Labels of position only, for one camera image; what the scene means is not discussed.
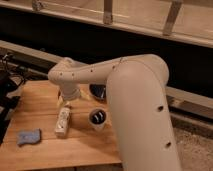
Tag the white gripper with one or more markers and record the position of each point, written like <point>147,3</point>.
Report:
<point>69,91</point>

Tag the white cup dark inside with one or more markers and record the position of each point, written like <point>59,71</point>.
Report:
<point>97,119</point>

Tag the white bottle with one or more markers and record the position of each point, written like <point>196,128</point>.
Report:
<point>62,124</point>

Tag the wooden board table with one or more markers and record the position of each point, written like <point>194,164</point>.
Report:
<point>38,109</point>

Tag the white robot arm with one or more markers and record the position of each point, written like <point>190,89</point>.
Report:
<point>136,98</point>

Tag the black equipment with cables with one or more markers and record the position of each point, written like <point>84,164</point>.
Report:
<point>9,82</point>

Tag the metal rail frame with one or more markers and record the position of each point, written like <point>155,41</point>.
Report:
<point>188,21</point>

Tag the black bowl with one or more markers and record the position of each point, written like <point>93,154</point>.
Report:
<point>98,91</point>

